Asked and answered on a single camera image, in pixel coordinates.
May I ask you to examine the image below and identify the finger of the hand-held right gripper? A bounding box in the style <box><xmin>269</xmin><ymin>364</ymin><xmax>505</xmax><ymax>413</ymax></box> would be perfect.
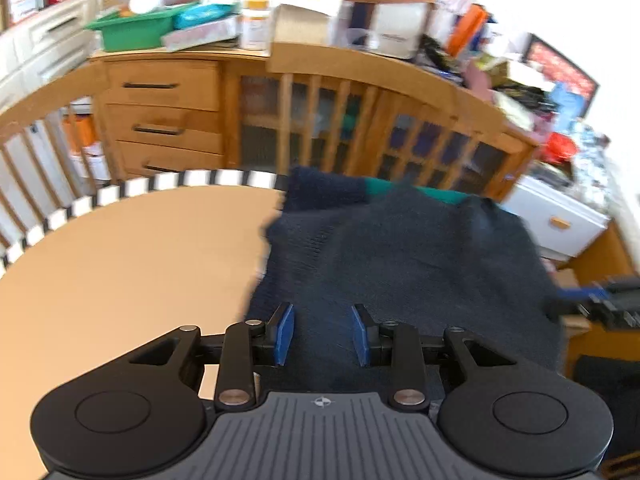
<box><xmin>544</xmin><ymin>283</ymin><xmax>609</xmax><ymax>321</ymax></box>

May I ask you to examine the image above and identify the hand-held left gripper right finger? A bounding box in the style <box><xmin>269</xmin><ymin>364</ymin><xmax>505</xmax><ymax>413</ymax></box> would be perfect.
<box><xmin>350</xmin><ymin>302</ymin><xmax>517</xmax><ymax>409</ymax></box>

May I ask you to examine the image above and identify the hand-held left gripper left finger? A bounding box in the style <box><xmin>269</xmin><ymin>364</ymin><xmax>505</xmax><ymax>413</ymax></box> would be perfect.
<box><xmin>127</xmin><ymin>302</ymin><xmax>297</xmax><ymax>407</ymax></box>

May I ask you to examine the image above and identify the black knit sweater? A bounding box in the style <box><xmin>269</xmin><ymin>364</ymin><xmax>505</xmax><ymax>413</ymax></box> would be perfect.
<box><xmin>245</xmin><ymin>182</ymin><xmax>567</xmax><ymax>392</ymax></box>

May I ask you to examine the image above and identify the small white cabinet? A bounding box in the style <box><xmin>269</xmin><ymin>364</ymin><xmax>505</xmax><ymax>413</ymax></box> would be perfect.
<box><xmin>504</xmin><ymin>175</ymin><xmax>612</xmax><ymax>262</ymax></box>

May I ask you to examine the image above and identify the green blue knit sweater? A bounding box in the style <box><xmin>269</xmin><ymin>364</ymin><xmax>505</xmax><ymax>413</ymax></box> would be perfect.
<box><xmin>282</xmin><ymin>165</ymin><xmax>467</xmax><ymax>212</ymax></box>

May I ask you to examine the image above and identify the red framed picture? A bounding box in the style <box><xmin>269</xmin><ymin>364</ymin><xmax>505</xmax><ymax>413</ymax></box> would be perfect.
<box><xmin>522</xmin><ymin>34</ymin><xmax>601</xmax><ymax>112</ymax></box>

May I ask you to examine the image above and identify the pile of clutter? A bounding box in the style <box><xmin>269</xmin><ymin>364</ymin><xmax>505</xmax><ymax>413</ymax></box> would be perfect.
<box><xmin>417</xmin><ymin>0</ymin><xmax>613</xmax><ymax>196</ymax></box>

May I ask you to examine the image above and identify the wooden chair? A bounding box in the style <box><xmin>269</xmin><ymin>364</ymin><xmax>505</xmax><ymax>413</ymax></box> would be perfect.
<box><xmin>0</xmin><ymin>64</ymin><xmax>109</xmax><ymax>267</ymax></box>
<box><xmin>269</xmin><ymin>42</ymin><xmax>507</xmax><ymax>192</ymax></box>

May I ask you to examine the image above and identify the wooden sideboard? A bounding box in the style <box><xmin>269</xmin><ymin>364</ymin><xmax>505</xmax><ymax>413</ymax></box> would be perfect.
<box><xmin>90</xmin><ymin>45</ymin><xmax>540</xmax><ymax>202</ymax></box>

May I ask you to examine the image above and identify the white pill bottle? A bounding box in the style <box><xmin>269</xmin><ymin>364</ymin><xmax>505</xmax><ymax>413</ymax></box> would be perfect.
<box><xmin>241</xmin><ymin>0</ymin><xmax>272</xmax><ymax>51</ymax></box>

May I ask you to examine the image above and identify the flat grey box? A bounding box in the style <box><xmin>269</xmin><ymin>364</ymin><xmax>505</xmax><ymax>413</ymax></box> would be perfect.
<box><xmin>162</xmin><ymin>15</ymin><xmax>242</xmax><ymax>54</ymax></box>

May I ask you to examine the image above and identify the open brown cardboard box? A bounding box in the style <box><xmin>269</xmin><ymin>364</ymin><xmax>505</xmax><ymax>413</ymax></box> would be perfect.
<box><xmin>270</xmin><ymin>0</ymin><xmax>349</xmax><ymax>49</ymax></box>

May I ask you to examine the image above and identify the teal tissue packet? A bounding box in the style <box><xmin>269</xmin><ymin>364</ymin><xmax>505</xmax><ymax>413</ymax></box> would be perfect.
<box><xmin>172</xmin><ymin>2</ymin><xmax>242</xmax><ymax>31</ymax></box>

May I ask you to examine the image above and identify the green plastic basket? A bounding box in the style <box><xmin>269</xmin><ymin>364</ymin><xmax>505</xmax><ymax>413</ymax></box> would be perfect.
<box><xmin>84</xmin><ymin>2</ymin><xmax>199</xmax><ymax>54</ymax></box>

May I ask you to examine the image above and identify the white box with wooden frame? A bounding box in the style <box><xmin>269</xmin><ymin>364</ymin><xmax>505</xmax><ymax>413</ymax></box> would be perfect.
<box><xmin>345</xmin><ymin>0</ymin><xmax>437</xmax><ymax>59</ymax></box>

